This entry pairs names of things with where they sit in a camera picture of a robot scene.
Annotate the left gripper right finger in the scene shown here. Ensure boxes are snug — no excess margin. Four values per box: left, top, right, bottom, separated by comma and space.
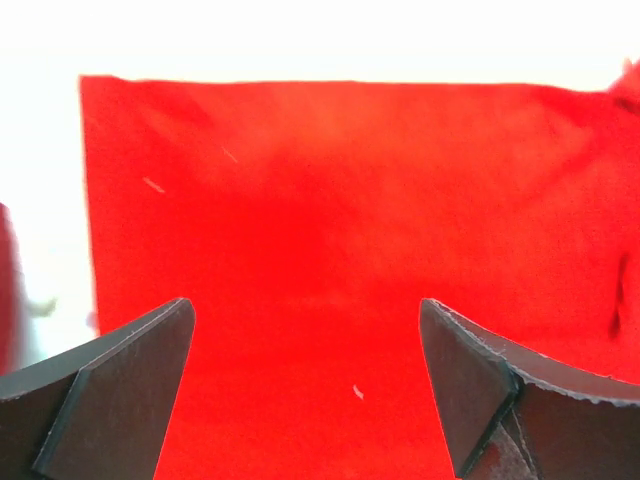
420, 299, 639, 480

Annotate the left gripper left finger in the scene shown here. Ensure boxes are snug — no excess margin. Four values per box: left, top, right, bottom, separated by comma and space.
1, 298, 195, 480

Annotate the bright red t-shirt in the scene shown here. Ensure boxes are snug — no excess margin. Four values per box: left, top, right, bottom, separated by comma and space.
79, 65, 639, 479

